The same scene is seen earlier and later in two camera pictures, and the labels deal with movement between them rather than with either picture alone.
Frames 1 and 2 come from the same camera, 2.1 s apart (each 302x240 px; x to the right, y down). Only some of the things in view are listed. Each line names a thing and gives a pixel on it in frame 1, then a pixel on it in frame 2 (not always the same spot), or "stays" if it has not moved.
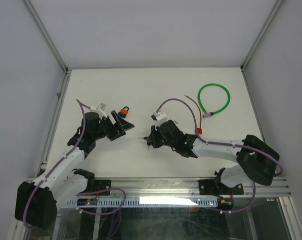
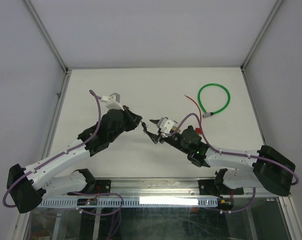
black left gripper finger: x=125 y=125 -> x=135 y=118
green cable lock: x=207 y=114 stays
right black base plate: x=210 y=187 stays
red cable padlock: x=199 y=130 stays
